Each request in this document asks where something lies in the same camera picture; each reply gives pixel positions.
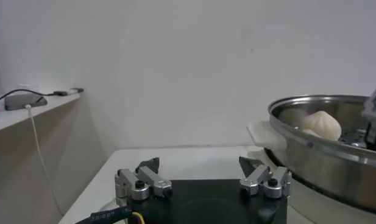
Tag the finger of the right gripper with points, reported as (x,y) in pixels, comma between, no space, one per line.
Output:
(375,134)

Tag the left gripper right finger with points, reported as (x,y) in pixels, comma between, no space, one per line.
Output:
(259,176)

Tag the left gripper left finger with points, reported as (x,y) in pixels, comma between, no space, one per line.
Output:
(151,178)

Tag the white steamed baozi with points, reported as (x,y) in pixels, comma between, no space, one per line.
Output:
(323,124)

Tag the steel steamer basket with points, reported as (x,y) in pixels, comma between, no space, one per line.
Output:
(328,173)

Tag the white electric cooker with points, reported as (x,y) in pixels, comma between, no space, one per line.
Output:
(312,210)

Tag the black smartphone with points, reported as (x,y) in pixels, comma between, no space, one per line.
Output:
(23,103)

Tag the white side table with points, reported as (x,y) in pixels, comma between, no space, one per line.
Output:
(11,117)

